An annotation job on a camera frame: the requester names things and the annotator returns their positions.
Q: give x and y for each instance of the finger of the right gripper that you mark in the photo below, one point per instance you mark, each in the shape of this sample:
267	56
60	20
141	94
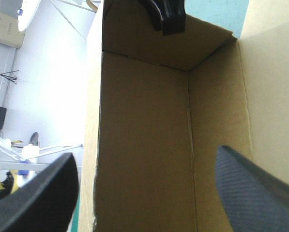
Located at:
157	17
174	17

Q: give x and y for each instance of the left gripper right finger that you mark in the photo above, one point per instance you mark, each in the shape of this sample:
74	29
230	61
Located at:
253	200

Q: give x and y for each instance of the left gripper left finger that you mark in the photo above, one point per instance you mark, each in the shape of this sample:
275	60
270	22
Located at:
37	203

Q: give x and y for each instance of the white round disc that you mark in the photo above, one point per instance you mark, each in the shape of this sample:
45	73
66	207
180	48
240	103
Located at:
28	13

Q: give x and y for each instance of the brown cardboard box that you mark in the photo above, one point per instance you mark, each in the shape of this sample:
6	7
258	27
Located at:
146	135

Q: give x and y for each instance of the pale cardboard carton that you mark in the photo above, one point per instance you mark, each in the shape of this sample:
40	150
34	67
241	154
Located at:
4	29

